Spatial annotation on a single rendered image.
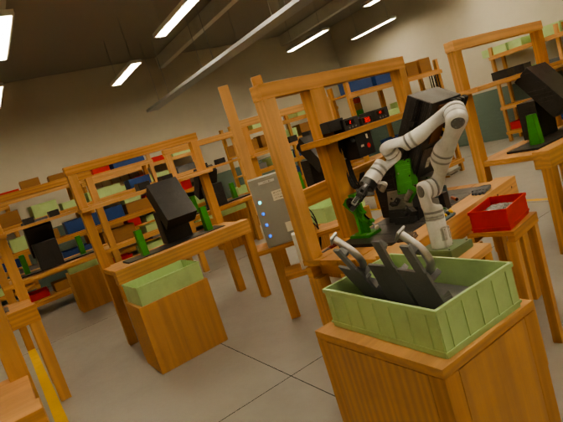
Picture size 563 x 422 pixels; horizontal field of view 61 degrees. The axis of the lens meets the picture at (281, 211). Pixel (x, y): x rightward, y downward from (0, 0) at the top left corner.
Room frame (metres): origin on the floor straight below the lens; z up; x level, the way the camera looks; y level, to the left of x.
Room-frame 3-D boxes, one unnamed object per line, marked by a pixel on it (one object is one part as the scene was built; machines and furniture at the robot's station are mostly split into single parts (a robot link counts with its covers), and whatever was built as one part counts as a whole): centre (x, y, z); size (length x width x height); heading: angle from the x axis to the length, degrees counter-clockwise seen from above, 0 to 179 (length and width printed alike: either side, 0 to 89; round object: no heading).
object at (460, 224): (2.82, -1.01, 0.82); 1.50 x 0.14 x 0.15; 130
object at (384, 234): (3.03, -0.82, 0.89); 1.10 x 0.42 x 0.02; 130
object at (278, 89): (3.26, -0.63, 1.89); 1.50 x 0.09 x 0.09; 130
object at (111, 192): (8.67, 3.48, 1.12); 3.01 x 0.54 x 2.24; 121
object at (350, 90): (8.79, -2.51, 1.14); 2.45 x 0.55 x 2.28; 121
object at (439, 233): (2.23, -0.69, 0.98); 0.09 x 0.09 x 0.17; 43
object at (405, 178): (2.94, -0.81, 1.17); 0.13 x 0.12 x 0.20; 130
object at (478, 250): (2.23, -0.69, 0.83); 0.32 x 0.32 x 0.04; 38
